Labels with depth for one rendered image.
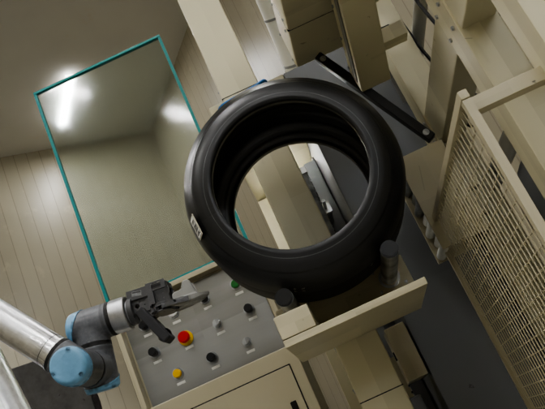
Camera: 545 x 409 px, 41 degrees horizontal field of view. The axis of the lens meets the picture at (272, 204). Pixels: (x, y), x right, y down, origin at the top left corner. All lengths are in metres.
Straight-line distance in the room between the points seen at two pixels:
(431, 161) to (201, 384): 1.07
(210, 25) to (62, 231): 9.35
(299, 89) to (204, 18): 0.72
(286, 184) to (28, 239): 9.53
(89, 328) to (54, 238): 9.70
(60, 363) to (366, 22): 1.19
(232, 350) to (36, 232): 9.27
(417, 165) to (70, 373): 1.11
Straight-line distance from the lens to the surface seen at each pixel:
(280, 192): 2.24
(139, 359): 2.62
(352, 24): 2.07
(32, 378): 6.51
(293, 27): 2.17
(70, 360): 1.81
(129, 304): 1.94
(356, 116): 1.87
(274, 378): 2.45
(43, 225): 11.72
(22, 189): 11.99
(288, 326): 1.76
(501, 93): 1.40
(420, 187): 2.15
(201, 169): 1.88
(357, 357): 2.11
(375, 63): 2.20
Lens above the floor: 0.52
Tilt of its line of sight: 19 degrees up
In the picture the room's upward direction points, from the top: 24 degrees counter-clockwise
